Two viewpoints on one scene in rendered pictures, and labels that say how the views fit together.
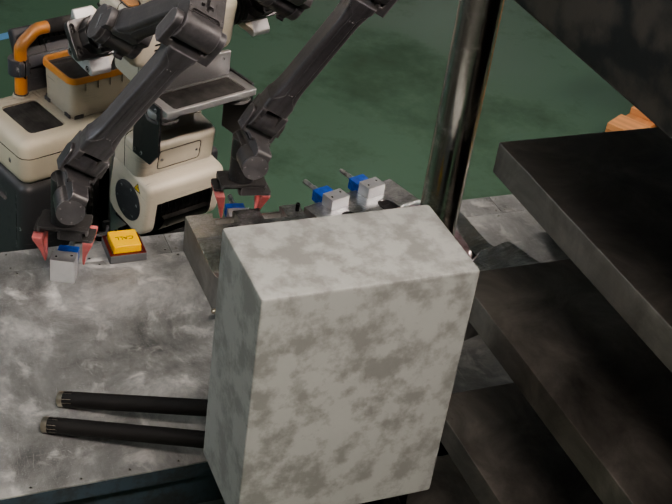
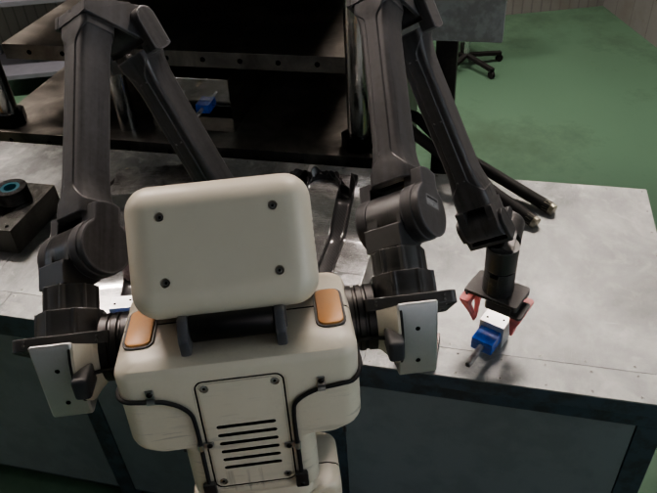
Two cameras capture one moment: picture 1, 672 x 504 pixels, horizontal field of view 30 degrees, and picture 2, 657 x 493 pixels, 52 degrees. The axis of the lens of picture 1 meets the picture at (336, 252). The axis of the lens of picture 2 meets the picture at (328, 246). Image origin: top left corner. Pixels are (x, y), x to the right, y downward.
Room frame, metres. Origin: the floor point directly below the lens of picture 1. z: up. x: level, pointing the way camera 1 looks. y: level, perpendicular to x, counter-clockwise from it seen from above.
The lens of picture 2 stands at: (2.96, 0.93, 1.79)
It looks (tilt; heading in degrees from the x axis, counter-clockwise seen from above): 38 degrees down; 222
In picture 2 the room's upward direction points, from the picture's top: 4 degrees counter-clockwise
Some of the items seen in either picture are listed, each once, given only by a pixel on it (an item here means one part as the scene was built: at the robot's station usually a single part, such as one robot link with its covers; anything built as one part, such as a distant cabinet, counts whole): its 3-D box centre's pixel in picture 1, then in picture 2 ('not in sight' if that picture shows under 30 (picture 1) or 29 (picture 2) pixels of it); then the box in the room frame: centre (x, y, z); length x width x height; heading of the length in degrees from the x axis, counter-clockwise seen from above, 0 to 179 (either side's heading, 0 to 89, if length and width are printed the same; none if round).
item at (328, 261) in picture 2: not in sight; (313, 216); (2.08, 0.10, 0.92); 0.35 x 0.16 x 0.09; 27
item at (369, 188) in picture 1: (357, 182); (121, 328); (2.53, -0.03, 0.85); 0.13 x 0.05 x 0.05; 44
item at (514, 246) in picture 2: (65, 188); (503, 253); (2.07, 0.55, 1.02); 0.07 x 0.06 x 0.07; 20
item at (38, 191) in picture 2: not in sight; (11, 215); (2.44, -0.61, 0.83); 0.20 x 0.15 x 0.07; 27
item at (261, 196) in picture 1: (250, 197); not in sight; (2.35, 0.20, 0.88); 0.07 x 0.07 x 0.09; 19
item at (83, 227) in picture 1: (65, 212); (499, 281); (2.08, 0.55, 0.96); 0.10 x 0.07 x 0.07; 94
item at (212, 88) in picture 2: not in sight; (217, 69); (1.59, -0.74, 0.87); 0.50 x 0.27 x 0.17; 27
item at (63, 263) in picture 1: (68, 253); (483, 342); (2.12, 0.55, 0.83); 0.13 x 0.05 x 0.05; 3
